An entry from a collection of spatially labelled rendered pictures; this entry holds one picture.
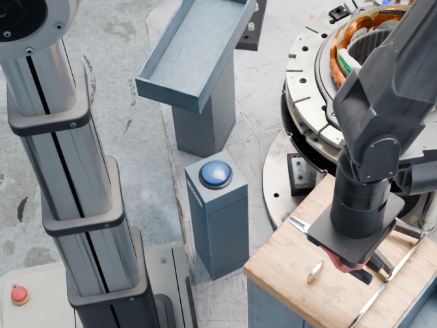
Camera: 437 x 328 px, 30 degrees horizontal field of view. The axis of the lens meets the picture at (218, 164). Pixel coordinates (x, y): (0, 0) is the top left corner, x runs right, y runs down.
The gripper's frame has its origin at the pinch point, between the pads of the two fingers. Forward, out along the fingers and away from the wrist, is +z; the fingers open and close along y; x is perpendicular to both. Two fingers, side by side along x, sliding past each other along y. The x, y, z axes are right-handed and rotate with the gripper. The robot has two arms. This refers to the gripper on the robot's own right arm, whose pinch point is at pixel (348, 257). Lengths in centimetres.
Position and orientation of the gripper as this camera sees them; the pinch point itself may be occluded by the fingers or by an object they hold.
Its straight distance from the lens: 99.0
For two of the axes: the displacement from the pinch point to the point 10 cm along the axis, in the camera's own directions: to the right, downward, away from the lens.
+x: -7.6, -5.0, 4.0
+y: 6.4, -6.3, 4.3
